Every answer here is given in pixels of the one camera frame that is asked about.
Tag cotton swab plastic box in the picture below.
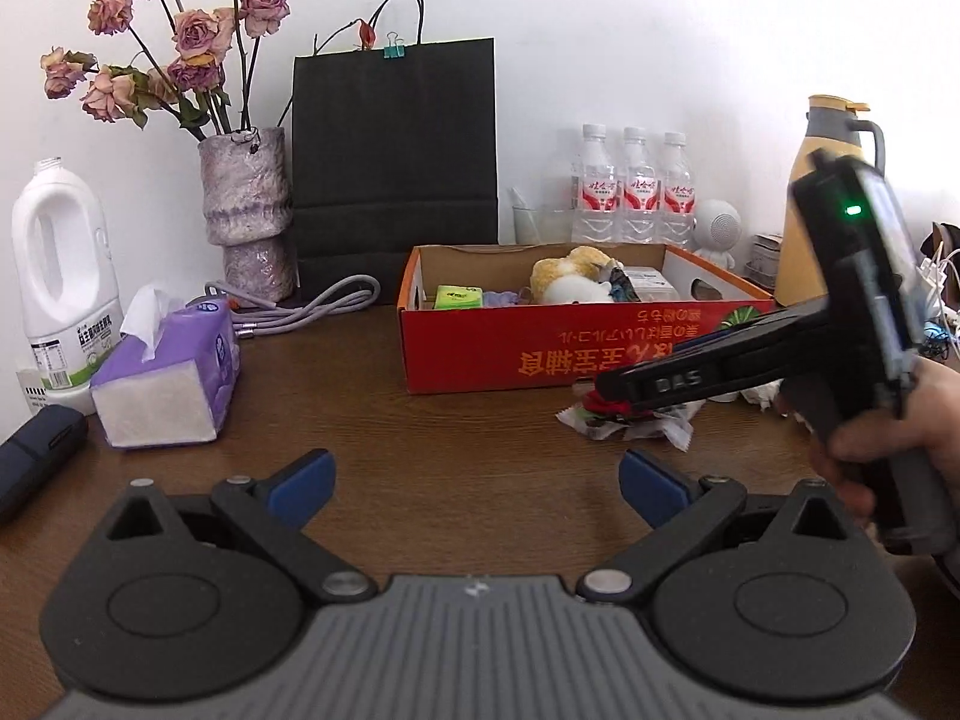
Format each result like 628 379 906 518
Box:
623 266 680 302

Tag white tissue paper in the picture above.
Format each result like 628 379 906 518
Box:
555 380 781 452

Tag blue patterned cloth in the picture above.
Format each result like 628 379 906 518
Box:
605 265 640 302

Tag red fabric flower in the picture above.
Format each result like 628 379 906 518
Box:
581 388 636 421

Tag yellow white plush toy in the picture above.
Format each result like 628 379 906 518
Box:
529 245 622 304

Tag purple fabric pouch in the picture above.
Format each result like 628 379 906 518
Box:
482 291 523 307

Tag red cardboard pumpkin box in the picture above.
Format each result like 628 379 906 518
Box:
397 244 775 395

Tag green tissue pack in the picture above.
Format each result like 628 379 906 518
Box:
433 284 483 310

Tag person's right hand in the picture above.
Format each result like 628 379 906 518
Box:
811 358 958 533

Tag white charger adapters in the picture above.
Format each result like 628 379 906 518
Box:
919 244 958 333

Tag white astronaut speaker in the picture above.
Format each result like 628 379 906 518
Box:
693 200 742 271

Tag yellow thermos jug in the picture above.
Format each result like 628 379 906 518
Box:
775 94 885 307

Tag middle water bottle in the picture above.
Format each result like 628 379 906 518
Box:
620 127 661 244

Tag water bottle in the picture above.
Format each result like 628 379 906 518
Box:
661 132 697 249
571 124 620 244
620 127 661 244

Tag right water bottle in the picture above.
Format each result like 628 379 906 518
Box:
661 132 697 249

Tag purple tissue pack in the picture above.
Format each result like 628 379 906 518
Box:
91 284 241 449

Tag left water bottle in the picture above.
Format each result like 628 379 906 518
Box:
571 124 620 244

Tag glass cup with straw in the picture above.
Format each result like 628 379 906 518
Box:
509 187 573 245

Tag black glasses case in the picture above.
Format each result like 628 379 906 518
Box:
0 405 88 523

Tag purple ceramic vase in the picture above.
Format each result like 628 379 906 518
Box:
197 127 295 302

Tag white detergent jug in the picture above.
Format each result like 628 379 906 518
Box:
11 158 124 416

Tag black paper shopping bag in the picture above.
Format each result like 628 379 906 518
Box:
291 37 500 301

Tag dried pink rose bouquet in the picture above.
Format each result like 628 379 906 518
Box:
39 0 291 143

